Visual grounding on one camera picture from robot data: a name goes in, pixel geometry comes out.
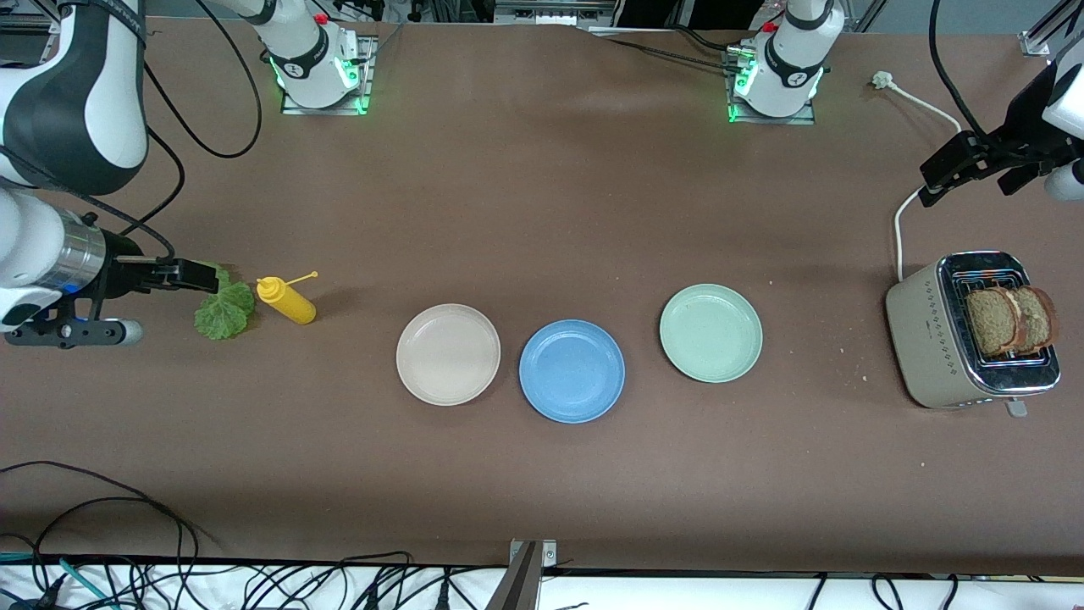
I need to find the green lettuce leaf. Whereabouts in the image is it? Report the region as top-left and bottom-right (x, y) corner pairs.
(193, 267), (256, 341)

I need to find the yellow mustard squeeze bottle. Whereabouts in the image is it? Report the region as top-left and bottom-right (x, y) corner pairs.
(256, 271), (319, 325)

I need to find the brown bread slice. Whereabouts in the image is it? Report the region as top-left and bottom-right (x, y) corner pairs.
(966, 288), (1022, 357)
(1015, 286), (1059, 350)

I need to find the beige round plate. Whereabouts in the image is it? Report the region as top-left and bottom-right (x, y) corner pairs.
(395, 303), (502, 407)

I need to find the green round plate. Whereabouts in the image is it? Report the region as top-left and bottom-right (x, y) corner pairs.
(659, 283), (764, 384)

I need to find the blue round plate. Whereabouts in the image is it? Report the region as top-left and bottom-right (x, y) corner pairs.
(518, 319), (627, 424)

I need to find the beige chrome toaster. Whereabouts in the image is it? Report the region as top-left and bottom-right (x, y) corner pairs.
(885, 251), (1062, 419)

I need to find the aluminium frame corner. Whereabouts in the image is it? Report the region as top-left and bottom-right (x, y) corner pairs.
(1020, 0), (1084, 58)

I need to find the white toaster power cable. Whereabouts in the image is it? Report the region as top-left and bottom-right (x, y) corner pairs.
(871, 71), (964, 282)

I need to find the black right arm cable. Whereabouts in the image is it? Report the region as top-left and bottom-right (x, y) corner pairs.
(80, 0), (263, 259)

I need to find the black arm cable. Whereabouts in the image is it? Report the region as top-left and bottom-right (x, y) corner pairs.
(929, 0), (987, 136)
(80, 0), (263, 259)

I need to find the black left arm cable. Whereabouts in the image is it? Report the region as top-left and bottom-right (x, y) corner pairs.
(929, 0), (987, 136)

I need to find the black looped floor cable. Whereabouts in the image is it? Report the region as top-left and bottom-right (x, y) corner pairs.
(0, 461), (201, 585)
(32, 496), (185, 585)

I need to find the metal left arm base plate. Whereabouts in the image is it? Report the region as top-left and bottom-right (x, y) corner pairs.
(724, 42), (818, 125)

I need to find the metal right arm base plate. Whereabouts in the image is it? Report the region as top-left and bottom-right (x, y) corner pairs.
(280, 36), (376, 116)

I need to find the thick black base cable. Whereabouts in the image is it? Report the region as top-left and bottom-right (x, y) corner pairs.
(673, 24), (746, 56)

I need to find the thin black base cable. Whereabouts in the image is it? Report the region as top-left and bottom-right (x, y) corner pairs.
(606, 38), (739, 73)

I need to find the teal cable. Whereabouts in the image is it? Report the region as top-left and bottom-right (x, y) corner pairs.
(0, 551), (115, 610)

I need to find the metal table clamp bracket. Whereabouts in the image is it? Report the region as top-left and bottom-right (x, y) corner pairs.
(487, 539), (557, 610)

